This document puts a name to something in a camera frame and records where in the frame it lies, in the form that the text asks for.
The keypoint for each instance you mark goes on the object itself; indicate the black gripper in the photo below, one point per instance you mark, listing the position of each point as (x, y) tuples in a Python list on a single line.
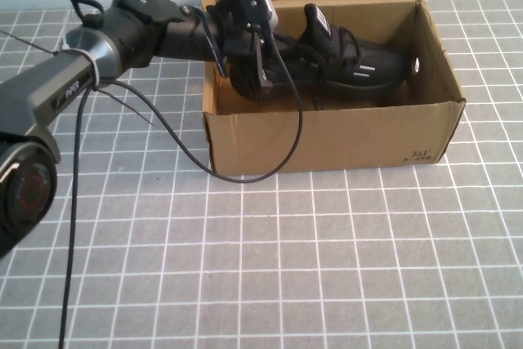
[(196, 38)]

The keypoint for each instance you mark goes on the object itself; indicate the black knit sneaker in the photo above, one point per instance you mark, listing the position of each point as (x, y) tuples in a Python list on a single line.
[(367, 67)]

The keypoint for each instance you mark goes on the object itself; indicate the brown cardboard shoe box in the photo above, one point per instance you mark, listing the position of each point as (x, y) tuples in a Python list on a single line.
[(347, 140)]

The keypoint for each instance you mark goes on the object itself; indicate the black zip tie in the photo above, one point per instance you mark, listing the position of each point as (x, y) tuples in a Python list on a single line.
[(130, 106), (28, 42)]

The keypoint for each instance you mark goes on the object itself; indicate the white zip tie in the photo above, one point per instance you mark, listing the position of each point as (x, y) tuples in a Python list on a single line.
[(95, 67)]

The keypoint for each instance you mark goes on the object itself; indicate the grey white grid tablecloth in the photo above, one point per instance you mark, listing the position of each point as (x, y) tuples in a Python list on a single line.
[(286, 283)]

